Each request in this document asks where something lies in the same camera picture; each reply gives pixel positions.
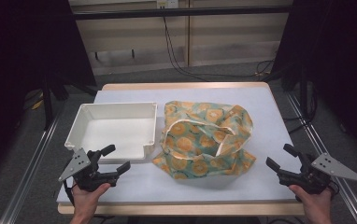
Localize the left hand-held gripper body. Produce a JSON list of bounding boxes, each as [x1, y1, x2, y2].
[[58, 147, 119, 192]]

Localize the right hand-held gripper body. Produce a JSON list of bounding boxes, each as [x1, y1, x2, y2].
[[277, 151, 357, 196]]

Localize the white plastic box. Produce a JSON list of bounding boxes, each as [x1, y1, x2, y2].
[[64, 102, 159, 164]]

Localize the fruit print cloth bag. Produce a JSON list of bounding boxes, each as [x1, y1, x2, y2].
[[151, 100, 258, 181]]

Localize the person's left hand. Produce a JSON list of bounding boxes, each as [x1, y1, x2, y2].
[[70, 182, 112, 219]]

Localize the person's right hand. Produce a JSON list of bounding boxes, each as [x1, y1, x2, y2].
[[288, 184, 334, 219]]

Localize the black metal stand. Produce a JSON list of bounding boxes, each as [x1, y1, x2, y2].
[[41, 76, 55, 131]]

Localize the black curtain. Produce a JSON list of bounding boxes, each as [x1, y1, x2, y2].
[[271, 0, 357, 164], [0, 0, 98, 188]]

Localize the light wooden cabinet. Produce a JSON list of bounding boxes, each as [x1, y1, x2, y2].
[[68, 0, 294, 77]]

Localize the black horizontal bar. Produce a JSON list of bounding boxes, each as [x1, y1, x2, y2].
[[71, 5, 293, 21]]

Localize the left hand-held gripper cable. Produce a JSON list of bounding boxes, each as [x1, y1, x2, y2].
[[62, 179, 76, 207]]

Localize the metal floor rail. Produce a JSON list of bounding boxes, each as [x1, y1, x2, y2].
[[0, 114, 61, 224], [284, 92, 357, 224]]

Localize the black floor cables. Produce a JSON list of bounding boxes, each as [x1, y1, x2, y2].
[[281, 83, 320, 135]]

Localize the long black wall cable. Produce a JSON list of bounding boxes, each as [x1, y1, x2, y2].
[[162, 16, 275, 79]]

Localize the white wall socket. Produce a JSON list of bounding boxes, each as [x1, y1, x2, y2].
[[155, 0, 179, 9]]

